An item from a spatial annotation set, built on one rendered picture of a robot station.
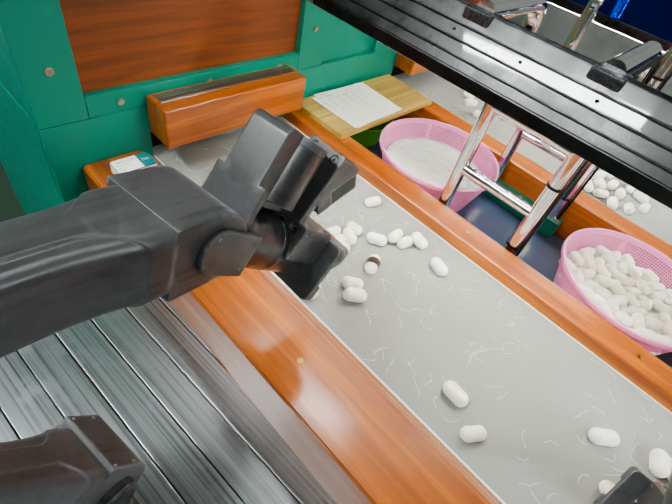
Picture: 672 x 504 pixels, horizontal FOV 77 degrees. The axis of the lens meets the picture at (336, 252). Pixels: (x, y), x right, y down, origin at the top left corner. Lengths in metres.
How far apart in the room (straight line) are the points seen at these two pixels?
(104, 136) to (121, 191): 0.51
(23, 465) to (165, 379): 0.28
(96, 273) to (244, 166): 0.14
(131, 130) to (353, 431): 0.59
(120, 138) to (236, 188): 0.49
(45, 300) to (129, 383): 0.41
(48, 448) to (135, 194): 0.22
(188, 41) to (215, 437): 0.60
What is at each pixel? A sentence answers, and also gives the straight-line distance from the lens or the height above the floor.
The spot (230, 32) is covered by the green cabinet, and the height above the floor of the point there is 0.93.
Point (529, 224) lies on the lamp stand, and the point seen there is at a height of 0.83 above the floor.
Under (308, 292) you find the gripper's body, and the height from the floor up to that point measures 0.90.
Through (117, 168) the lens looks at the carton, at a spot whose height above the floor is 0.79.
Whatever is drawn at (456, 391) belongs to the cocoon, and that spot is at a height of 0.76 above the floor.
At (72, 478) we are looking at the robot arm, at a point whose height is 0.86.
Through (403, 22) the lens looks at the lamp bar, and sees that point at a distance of 0.58.
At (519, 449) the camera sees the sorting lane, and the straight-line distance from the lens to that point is 0.62.
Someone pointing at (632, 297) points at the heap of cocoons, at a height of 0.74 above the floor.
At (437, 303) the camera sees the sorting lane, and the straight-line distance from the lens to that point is 0.68.
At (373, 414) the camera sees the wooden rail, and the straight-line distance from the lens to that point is 0.53.
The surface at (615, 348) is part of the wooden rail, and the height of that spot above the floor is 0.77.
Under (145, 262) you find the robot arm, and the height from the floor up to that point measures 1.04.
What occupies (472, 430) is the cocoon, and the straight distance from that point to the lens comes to 0.58.
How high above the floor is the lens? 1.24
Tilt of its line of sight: 46 degrees down
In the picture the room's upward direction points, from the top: 16 degrees clockwise
